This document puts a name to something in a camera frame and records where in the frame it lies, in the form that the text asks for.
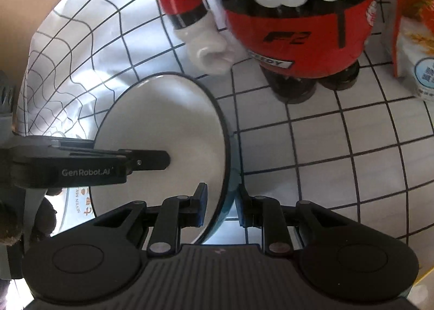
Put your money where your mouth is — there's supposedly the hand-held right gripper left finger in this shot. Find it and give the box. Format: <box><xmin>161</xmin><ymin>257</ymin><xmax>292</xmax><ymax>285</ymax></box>
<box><xmin>91</xmin><ymin>182</ymin><xmax>208</xmax><ymax>256</ymax></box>

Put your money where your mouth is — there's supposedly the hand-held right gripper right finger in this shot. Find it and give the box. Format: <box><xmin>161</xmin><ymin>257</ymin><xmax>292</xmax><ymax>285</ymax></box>
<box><xmin>238</xmin><ymin>185</ymin><xmax>344</xmax><ymax>257</ymax></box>

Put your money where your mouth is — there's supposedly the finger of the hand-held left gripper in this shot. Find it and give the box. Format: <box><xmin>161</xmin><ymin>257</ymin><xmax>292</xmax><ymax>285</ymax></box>
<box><xmin>51</xmin><ymin>138</ymin><xmax>97</xmax><ymax>152</ymax></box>
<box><xmin>124</xmin><ymin>149</ymin><xmax>171</xmax><ymax>172</ymax></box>

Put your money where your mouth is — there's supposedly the blue bowl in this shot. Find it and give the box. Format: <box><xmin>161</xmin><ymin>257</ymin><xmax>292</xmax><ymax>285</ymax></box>
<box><xmin>92</xmin><ymin>73</ymin><xmax>242</xmax><ymax>246</ymax></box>

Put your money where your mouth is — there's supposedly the small white printed bowl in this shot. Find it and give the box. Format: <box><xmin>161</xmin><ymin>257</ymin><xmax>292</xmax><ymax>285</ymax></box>
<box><xmin>51</xmin><ymin>185</ymin><xmax>102</xmax><ymax>239</ymax></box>

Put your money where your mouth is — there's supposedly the person's left hand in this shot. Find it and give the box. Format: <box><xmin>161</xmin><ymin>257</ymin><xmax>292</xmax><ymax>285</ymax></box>
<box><xmin>0</xmin><ymin>199</ymin><xmax>57</xmax><ymax>247</ymax></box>

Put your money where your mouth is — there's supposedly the white checked tablecloth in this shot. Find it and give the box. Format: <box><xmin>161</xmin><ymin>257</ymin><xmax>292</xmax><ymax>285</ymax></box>
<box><xmin>18</xmin><ymin>0</ymin><xmax>434</xmax><ymax>250</ymax></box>

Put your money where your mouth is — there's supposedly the red cereal bag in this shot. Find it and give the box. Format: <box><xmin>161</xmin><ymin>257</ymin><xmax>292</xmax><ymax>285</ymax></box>
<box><xmin>393</xmin><ymin>0</ymin><xmax>434</xmax><ymax>102</ymax></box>

